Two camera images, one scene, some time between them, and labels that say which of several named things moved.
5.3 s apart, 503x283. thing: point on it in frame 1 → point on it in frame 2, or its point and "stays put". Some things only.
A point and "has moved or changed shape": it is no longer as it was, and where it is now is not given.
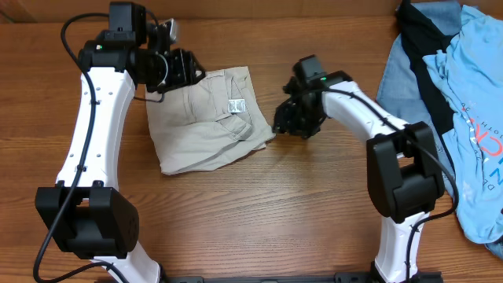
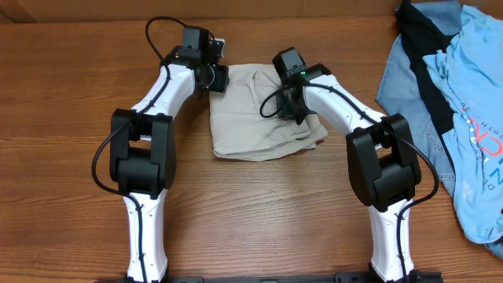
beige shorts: (207, 123) has moved or changed shape
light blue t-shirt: (470, 72) stays put
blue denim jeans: (399, 94) stays put
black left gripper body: (167, 74) → (214, 79)
